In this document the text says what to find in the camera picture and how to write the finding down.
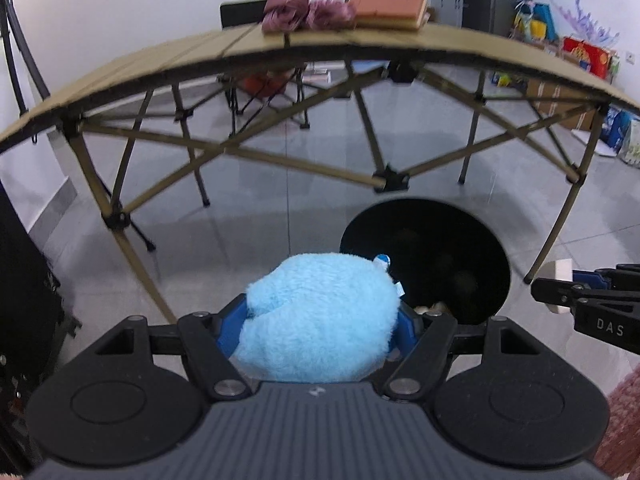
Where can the colourful gift bags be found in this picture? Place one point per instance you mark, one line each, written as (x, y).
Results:
(535, 22)

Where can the black tripod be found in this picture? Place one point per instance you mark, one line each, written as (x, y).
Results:
(29, 42)

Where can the person's pink fuzzy clothing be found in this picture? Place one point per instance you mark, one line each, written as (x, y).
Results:
(622, 430)

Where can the small white cup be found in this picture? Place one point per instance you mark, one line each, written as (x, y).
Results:
(562, 271)

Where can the black trash bin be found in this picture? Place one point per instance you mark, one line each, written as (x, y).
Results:
(430, 250)

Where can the white wall outlet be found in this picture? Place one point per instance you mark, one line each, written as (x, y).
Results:
(631, 58)

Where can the khaki folding table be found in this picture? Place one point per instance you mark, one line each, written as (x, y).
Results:
(150, 67)

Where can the red gift box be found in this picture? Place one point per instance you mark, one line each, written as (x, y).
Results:
(587, 57)

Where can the large cardboard box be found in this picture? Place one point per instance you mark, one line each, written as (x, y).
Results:
(560, 105)

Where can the purple decorative plant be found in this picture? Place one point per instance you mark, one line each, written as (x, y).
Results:
(590, 22)

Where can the red bucket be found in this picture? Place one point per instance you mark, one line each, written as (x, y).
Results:
(260, 85)

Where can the grey locker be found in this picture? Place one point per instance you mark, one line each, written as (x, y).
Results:
(447, 5)

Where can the pink ribbon bow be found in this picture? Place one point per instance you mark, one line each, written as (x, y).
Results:
(330, 14)
(285, 5)

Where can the light blue plush toy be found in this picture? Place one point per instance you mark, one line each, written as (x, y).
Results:
(315, 315)

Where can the blue pet food bag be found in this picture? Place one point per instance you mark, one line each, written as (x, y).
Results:
(616, 130)

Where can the brown scouring sponge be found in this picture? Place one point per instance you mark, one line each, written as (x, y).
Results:
(387, 2)

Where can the black folding chair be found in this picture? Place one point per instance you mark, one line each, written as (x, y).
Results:
(240, 12)

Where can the white flat board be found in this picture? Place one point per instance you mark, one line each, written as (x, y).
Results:
(595, 144)

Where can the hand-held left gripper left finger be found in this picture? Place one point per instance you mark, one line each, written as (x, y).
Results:
(230, 321)

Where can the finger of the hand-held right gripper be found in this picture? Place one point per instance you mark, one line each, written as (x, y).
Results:
(590, 278)
(560, 291)

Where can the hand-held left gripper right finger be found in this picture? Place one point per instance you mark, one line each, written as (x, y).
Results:
(407, 326)

